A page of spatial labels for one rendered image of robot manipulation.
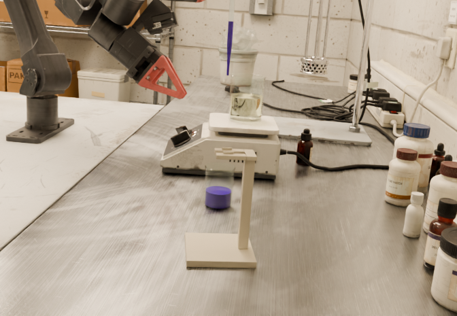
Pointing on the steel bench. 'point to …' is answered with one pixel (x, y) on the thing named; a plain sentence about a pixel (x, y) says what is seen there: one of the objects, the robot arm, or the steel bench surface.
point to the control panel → (187, 142)
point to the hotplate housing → (240, 139)
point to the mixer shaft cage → (311, 66)
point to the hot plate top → (217, 124)
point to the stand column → (364, 54)
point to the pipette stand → (200, 243)
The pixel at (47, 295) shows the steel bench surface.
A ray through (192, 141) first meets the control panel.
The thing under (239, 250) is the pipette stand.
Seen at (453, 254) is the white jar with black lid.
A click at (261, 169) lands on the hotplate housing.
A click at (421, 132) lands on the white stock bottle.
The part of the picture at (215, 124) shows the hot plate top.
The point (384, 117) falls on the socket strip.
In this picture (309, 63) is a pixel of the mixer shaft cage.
